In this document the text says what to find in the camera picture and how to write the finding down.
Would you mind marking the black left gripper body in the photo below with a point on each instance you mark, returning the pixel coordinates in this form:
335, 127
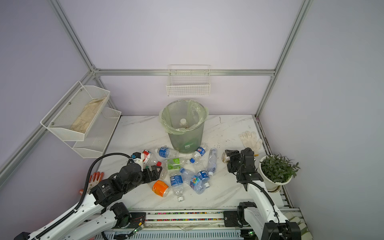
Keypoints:
146, 176

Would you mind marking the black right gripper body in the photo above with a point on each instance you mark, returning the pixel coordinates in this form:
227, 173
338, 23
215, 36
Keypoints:
234, 162

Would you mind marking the square clear bottle green band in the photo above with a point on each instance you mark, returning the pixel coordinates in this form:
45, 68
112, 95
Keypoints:
164, 173

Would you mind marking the orange label bottle yellow cap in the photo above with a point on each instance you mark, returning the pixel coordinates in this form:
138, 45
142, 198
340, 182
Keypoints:
160, 188

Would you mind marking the Pocari Sweat bottle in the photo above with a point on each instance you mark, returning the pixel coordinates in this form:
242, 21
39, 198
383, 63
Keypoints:
177, 185

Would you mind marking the clear bottle rainbow label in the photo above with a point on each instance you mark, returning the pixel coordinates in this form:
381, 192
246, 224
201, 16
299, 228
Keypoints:
191, 179

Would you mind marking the small clear bottle white cap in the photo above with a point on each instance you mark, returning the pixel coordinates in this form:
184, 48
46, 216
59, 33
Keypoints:
183, 123

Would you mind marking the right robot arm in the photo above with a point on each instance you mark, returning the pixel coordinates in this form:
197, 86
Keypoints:
261, 214

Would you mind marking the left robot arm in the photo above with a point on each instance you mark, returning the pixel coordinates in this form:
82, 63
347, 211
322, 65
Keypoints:
100, 197

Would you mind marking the grey mesh waste bin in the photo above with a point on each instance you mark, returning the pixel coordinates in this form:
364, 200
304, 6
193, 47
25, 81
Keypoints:
188, 142

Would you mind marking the green bin liner bag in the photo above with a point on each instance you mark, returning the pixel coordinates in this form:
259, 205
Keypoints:
194, 112

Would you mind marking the clear bottle red white label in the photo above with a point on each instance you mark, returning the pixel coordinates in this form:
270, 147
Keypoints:
150, 159

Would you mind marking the white cotton work glove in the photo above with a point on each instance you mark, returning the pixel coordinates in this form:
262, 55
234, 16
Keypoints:
252, 141

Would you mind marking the clear bottle green label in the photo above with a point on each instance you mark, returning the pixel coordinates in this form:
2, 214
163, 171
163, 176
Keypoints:
178, 163

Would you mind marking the clear bottle blue label white cap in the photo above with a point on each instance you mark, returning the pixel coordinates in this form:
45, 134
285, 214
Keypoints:
167, 153

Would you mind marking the tall clear bottle faint label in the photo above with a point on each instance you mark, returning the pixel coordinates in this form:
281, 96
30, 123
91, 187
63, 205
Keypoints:
212, 162

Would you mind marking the potted green plant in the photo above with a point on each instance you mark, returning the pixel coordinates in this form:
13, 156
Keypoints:
277, 171

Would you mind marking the red coated glove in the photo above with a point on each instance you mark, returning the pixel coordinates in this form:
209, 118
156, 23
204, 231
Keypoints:
95, 178

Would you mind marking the beige glove in shelf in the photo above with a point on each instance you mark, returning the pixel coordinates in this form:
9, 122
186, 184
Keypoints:
83, 121

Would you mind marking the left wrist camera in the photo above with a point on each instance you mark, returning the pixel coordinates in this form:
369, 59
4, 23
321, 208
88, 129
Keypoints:
137, 158

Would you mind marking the base rail with cable strip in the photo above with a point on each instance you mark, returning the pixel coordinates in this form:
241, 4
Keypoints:
184, 225

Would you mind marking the white mesh wall shelf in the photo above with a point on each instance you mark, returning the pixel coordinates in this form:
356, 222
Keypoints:
94, 142

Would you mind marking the white wire wall basket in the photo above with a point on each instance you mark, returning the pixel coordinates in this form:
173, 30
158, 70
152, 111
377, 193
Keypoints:
188, 81

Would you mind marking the aluminium frame post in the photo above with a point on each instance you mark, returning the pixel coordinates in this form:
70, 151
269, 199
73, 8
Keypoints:
64, 20

